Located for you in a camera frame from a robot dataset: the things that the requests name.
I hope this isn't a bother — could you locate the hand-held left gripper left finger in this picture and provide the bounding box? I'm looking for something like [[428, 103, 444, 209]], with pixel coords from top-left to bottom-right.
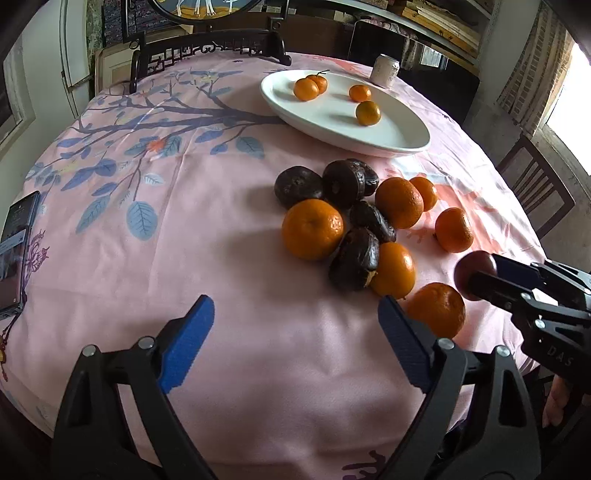
[[50, 294, 218, 480]]

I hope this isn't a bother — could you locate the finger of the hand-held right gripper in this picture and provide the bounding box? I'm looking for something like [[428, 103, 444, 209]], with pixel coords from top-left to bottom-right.
[[490, 252, 546, 291], [464, 271, 533, 312]]

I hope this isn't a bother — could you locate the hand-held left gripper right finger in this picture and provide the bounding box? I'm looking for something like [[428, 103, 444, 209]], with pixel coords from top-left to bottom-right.
[[378, 295, 542, 480]]

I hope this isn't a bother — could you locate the dark red passion fruit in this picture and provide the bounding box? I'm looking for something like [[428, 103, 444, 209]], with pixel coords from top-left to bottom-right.
[[453, 250, 498, 302]]

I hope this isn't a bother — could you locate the white oval plate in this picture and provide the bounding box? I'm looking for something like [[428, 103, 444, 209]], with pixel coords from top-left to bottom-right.
[[260, 69, 431, 158]]

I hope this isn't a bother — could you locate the person's right hand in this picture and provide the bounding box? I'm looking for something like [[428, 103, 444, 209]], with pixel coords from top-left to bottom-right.
[[542, 376, 579, 428]]

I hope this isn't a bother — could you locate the brown slatted wooden chair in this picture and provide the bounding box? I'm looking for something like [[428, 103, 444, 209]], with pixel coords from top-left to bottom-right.
[[498, 133, 576, 241]]

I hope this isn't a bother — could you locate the dark wrinkled passion fruit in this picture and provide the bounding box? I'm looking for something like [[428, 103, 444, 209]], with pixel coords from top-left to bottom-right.
[[328, 227, 380, 292], [347, 158, 380, 197], [349, 200, 398, 244], [274, 166, 324, 209], [322, 160, 366, 208]]

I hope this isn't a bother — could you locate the pink floral tablecloth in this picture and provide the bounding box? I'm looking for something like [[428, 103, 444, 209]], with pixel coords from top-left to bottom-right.
[[0, 51, 549, 480]]

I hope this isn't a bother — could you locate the large orange mandarin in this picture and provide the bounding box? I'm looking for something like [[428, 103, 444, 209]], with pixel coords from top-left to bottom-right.
[[281, 198, 345, 260], [374, 176, 424, 230]]

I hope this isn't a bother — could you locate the red tassel charm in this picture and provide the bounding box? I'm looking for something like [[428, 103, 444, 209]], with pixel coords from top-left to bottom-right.
[[0, 305, 26, 382]]

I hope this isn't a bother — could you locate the black smartphone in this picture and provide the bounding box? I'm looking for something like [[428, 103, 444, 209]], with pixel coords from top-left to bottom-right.
[[0, 190, 41, 320]]

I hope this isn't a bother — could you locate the small greenish orange mandarin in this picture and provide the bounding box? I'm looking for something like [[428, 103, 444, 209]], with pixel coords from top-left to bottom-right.
[[355, 100, 382, 127]]

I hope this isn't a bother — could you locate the white drink can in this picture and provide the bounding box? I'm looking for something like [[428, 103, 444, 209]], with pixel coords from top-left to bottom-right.
[[370, 54, 400, 88]]

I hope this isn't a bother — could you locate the small mandarin with stem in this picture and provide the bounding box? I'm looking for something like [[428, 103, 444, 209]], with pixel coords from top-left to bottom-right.
[[307, 69, 331, 95]]

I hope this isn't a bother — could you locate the dark carved wooden chair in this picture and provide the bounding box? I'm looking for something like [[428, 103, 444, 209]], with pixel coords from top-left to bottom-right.
[[121, 0, 293, 93]]

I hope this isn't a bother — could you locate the round framed picture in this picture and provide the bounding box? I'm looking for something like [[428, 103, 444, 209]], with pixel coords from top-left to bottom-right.
[[147, 0, 266, 23]]

